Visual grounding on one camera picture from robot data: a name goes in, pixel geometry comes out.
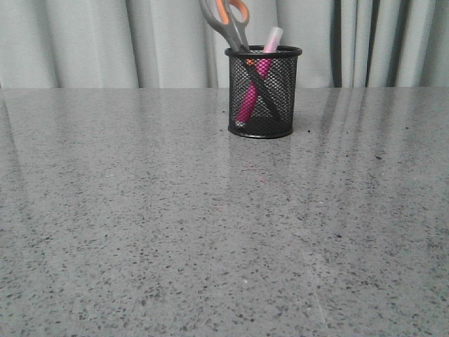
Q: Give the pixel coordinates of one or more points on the grey orange handled scissors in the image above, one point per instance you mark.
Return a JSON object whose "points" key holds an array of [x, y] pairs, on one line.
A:
{"points": [[231, 22]]}

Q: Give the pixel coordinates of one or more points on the black mesh pen cup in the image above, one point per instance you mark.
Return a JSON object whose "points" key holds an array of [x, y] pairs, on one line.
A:
{"points": [[281, 82]]}

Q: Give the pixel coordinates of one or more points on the light grey curtain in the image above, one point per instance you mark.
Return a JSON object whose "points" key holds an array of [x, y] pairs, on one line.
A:
{"points": [[168, 44]]}

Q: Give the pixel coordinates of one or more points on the pink highlighter pen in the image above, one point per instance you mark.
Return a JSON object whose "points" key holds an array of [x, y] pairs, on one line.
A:
{"points": [[258, 71]]}

